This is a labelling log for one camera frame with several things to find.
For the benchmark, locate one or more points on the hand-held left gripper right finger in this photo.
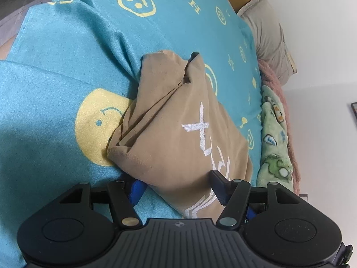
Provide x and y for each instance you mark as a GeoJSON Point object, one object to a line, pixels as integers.
{"type": "Point", "coordinates": [220, 185]}

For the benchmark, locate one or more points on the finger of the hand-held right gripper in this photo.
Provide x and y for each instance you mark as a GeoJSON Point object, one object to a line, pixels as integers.
{"type": "Point", "coordinates": [192, 57]}

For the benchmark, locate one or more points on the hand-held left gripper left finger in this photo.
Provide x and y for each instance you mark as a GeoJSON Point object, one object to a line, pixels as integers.
{"type": "Point", "coordinates": [137, 192]}

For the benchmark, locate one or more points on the tan shirt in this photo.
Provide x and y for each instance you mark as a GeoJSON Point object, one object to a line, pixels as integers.
{"type": "Point", "coordinates": [178, 122]}

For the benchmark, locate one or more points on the green printed fleece blanket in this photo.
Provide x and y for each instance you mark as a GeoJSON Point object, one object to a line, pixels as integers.
{"type": "Point", "coordinates": [274, 145]}

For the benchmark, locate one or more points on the grey pillow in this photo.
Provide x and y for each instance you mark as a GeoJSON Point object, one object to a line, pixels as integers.
{"type": "Point", "coordinates": [270, 36]}

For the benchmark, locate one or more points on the pink fuzzy blanket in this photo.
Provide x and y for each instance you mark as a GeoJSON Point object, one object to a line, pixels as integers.
{"type": "Point", "coordinates": [281, 95]}

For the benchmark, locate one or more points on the teal printed bed sheet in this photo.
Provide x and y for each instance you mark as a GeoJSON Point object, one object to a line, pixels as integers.
{"type": "Point", "coordinates": [83, 61]}

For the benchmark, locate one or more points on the dark picture frame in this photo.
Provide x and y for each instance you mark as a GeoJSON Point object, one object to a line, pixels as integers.
{"type": "Point", "coordinates": [354, 109]}

